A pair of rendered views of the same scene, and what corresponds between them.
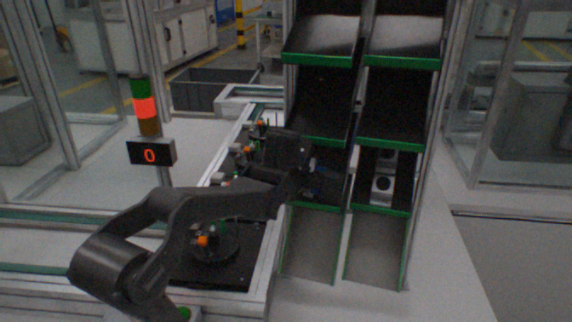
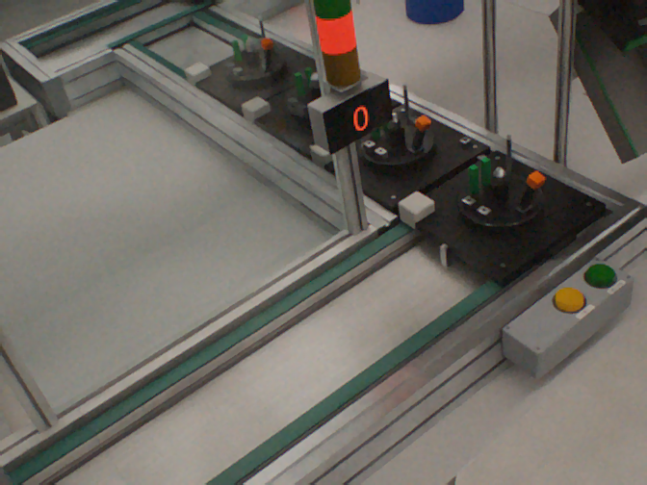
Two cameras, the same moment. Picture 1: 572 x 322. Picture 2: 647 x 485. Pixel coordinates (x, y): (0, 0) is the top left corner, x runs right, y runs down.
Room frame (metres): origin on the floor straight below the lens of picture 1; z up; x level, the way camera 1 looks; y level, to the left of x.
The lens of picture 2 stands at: (0.17, 1.05, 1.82)
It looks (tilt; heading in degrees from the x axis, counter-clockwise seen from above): 40 degrees down; 322
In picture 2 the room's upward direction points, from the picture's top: 11 degrees counter-clockwise
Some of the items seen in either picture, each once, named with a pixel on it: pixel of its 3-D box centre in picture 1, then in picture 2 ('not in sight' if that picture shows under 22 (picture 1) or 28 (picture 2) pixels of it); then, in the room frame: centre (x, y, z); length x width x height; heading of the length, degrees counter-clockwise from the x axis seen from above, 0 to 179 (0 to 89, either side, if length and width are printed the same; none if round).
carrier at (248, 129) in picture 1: (263, 127); not in sight; (1.54, 0.11, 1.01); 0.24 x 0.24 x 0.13; 83
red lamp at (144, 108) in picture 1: (144, 106); (336, 29); (0.94, 0.38, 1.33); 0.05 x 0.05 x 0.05
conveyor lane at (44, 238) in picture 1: (121, 250); (356, 319); (0.86, 0.50, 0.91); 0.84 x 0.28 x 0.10; 83
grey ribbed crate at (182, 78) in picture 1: (217, 89); not in sight; (2.91, 0.56, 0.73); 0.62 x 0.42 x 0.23; 83
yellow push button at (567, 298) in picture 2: not in sight; (569, 300); (0.59, 0.31, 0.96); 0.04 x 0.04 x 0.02
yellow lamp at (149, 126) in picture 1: (148, 123); (341, 62); (0.94, 0.38, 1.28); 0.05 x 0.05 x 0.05
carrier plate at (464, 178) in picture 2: (215, 251); (500, 212); (0.80, 0.20, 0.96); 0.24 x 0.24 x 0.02; 83
